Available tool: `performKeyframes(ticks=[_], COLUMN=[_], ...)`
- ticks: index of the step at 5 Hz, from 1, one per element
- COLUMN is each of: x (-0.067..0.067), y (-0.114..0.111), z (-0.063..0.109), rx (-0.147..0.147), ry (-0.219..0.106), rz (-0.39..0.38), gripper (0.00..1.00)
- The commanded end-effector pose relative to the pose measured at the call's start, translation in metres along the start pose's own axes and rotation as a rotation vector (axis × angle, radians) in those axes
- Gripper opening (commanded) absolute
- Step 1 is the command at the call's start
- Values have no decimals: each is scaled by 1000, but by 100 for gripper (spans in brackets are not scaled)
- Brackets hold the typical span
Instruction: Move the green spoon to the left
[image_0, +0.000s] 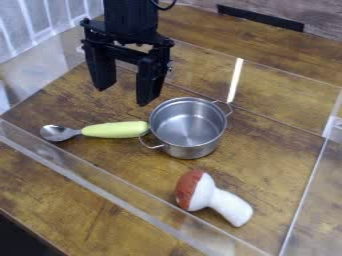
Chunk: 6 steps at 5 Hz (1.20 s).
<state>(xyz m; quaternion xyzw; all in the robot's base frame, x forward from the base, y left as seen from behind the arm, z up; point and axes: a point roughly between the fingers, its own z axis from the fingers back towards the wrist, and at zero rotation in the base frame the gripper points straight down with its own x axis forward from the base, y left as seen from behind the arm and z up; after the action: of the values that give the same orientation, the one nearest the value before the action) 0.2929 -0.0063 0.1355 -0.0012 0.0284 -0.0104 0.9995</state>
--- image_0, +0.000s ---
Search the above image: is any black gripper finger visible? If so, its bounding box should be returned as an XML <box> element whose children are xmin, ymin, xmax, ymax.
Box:
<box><xmin>136</xmin><ymin>55</ymin><xmax>169</xmax><ymax>107</ymax></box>
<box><xmin>83</xmin><ymin>41</ymin><xmax>116</xmax><ymax>91</ymax></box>

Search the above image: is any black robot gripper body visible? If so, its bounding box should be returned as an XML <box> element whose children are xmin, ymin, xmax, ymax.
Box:
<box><xmin>80</xmin><ymin>0</ymin><xmax>175</xmax><ymax>66</ymax></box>

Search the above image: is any small steel pot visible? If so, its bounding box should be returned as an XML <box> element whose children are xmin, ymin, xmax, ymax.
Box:
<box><xmin>139</xmin><ymin>97</ymin><xmax>234</xmax><ymax>160</ymax></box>

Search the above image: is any green handled metal spoon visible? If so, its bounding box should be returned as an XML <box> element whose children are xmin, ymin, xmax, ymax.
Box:
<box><xmin>40</xmin><ymin>121</ymin><xmax>149</xmax><ymax>142</ymax></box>

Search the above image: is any clear acrylic barrier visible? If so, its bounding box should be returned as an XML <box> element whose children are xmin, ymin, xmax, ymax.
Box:
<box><xmin>0</xmin><ymin>19</ymin><xmax>342</xmax><ymax>256</ymax></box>

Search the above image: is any plush mushroom toy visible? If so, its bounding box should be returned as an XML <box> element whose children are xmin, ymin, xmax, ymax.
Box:
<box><xmin>175</xmin><ymin>170</ymin><xmax>254</xmax><ymax>227</ymax></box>

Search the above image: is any black strip on wall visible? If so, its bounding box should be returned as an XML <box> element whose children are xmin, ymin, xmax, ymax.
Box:
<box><xmin>216</xmin><ymin>4</ymin><xmax>304</xmax><ymax>32</ymax></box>

